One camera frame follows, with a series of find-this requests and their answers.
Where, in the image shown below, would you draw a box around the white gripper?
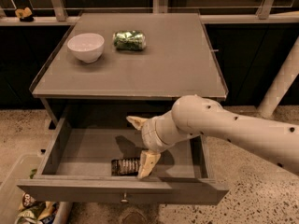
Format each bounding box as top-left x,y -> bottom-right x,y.
126,116 -> 171,179

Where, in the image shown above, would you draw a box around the black rxbar chocolate bar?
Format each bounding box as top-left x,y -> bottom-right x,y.
111,158 -> 140,176

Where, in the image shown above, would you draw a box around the grey top drawer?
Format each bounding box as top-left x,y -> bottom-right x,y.
17,106 -> 228,204

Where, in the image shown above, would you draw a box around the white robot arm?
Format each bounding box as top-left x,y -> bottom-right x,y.
127,95 -> 299,179

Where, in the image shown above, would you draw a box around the metal drawer knob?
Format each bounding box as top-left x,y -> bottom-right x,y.
121,192 -> 129,203

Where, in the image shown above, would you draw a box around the grey cabinet counter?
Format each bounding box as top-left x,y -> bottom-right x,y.
30,13 -> 228,122

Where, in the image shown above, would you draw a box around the green crushed soda can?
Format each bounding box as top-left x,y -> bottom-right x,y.
113,30 -> 146,51

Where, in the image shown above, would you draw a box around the white ceramic bowl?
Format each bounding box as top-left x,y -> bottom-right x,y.
67,33 -> 105,63

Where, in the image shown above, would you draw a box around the snack bags in bin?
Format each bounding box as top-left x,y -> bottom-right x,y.
14,192 -> 59,224

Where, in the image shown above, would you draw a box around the clear plastic snack bin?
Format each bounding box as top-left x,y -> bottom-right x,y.
0,152 -> 73,224

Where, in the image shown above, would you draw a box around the small yellow black object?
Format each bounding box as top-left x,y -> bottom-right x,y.
15,7 -> 34,22

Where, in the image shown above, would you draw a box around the metal window railing frame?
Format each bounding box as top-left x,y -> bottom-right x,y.
0,0 -> 299,25

